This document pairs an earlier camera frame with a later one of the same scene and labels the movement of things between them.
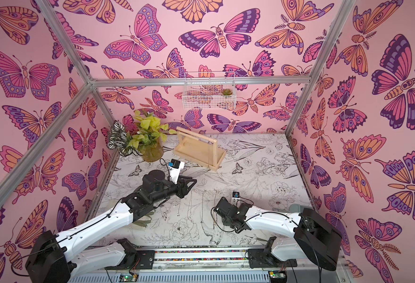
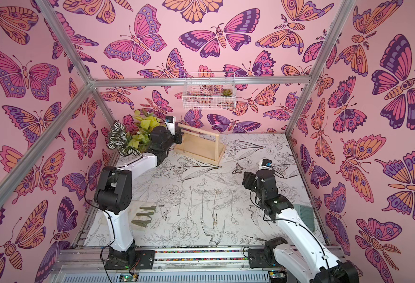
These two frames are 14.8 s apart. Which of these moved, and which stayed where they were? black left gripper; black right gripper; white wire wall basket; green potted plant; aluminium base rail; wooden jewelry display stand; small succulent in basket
Moved: wooden jewelry display stand; black left gripper; black right gripper
Stayed: white wire wall basket; green potted plant; small succulent in basket; aluminium base rail
